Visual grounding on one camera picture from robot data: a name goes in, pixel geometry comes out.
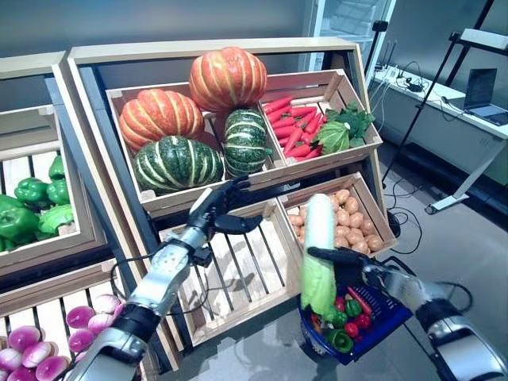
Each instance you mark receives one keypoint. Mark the green toy bell pepper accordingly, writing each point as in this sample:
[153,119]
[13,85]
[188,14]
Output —
[352,308]
[335,317]

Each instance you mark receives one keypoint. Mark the dark green toy pepper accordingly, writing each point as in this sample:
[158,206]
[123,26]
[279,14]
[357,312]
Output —
[340,340]

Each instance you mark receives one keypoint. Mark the large green striped pumpkin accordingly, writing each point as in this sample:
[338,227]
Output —
[178,164]

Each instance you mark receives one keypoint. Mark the white desk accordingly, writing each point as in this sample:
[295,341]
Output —
[436,135]

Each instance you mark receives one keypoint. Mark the white framed glass cabinet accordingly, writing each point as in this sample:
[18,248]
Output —
[313,31]

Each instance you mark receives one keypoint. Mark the orange striped pumpkin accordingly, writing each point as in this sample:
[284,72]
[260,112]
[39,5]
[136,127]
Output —
[228,79]
[160,117]

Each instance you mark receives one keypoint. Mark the brown toy potato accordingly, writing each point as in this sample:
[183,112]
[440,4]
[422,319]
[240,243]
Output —
[342,195]
[360,247]
[334,203]
[301,234]
[374,243]
[342,217]
[352,236]
[367,227]
[351,205]
[341,242]
[356,219]
[295,220]

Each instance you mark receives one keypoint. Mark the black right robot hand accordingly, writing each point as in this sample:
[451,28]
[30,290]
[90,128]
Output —
[365,270]

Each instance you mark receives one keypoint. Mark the small green striped pumpkin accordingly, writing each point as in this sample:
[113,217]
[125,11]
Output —
[246,141]

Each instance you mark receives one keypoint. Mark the red toy tomato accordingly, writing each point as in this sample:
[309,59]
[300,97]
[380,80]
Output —
[351,329]
[340,304]

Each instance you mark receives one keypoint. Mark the wide slatted wooden crate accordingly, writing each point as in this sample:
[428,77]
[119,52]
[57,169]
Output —
[246,313]

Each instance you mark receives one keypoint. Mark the wooden pumpkin crate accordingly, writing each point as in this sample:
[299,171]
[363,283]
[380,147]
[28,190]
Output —
[170,198]

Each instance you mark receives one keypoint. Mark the small red toy vegetable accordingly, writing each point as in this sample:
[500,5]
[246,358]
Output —
[315,317]

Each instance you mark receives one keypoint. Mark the green leafy cabbage head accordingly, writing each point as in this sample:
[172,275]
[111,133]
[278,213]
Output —
[55,218]

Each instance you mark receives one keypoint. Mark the long green napa cabbage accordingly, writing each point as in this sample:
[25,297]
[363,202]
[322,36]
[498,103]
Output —
[319,222]

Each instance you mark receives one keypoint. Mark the wooden pepper crate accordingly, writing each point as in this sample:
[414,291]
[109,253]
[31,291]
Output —
[24,127]

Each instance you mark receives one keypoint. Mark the white panel light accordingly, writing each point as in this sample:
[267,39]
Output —
[484,35]

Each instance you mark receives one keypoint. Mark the red toy carrot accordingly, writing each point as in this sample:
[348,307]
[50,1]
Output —
[283,132]
[305,119]
[278,105]
[299,151]
[283,123]
[282,141]
[293,139]
[279,115]
[313,125]
[313,152]
[307,137]
[303,111]

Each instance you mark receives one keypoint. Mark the purple white toy onion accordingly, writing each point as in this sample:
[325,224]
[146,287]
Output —
[51,367]
[21,373]
[24,337]
[10,359]
[106,303]
[37,354]
[101,322]
[81,340]
[80,317]

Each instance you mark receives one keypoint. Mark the blue plastic shopping basket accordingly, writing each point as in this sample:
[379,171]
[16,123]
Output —
[379,337]

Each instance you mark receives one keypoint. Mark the red toy bell pepper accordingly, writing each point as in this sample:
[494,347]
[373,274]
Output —
[363,320]

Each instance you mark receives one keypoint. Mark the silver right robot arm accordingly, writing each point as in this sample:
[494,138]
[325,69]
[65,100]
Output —
[456,333]

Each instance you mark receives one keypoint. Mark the slim black sensor tripod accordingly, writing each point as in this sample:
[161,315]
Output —
[379,25]

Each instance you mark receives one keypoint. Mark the tall black tripod stand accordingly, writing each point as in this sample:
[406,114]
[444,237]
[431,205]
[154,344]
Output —
[422,119]

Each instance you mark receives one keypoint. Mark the light green leafy cabbage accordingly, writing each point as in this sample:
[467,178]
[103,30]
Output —
[333,137]

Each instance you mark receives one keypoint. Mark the large green bell pepper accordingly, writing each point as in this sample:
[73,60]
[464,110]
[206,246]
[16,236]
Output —
[16,220]
[58,191]
[31,192]
[57,168]
[6,244]

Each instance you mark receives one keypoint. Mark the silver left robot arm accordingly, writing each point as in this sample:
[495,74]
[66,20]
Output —
[158,278]

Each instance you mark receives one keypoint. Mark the wooden carrot crate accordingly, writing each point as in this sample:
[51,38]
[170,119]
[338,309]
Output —
[337,158]

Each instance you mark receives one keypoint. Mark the dark green leafy vegetable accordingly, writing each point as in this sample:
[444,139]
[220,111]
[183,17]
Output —
[353,119]

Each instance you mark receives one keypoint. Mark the wooden potato crate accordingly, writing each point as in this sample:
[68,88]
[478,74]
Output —
[377,210]

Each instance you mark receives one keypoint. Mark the dark grey laptop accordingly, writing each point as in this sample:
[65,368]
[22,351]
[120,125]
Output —
[482,85]

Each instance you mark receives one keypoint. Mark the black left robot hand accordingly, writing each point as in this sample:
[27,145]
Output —
[206,214]

